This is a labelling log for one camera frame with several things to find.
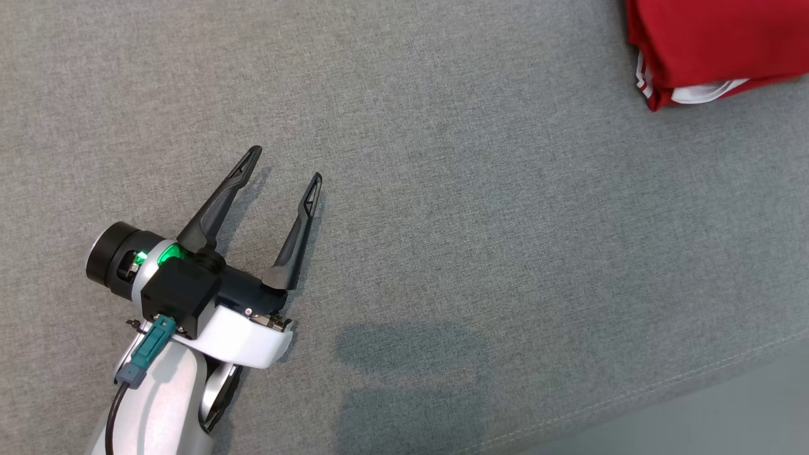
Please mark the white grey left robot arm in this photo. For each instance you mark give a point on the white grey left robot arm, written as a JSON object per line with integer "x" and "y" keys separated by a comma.
{"x": 170, "y": 404}

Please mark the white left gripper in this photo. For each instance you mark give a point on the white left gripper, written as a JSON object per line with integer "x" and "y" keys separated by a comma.
{"x": 253, "y": 341}

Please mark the red and white jersey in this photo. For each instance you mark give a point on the red and white jersey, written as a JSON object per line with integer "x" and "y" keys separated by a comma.
{"x": 714, "y": 38}

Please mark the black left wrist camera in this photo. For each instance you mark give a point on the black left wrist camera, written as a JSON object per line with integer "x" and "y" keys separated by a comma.
{"x": 180, "y": 294}

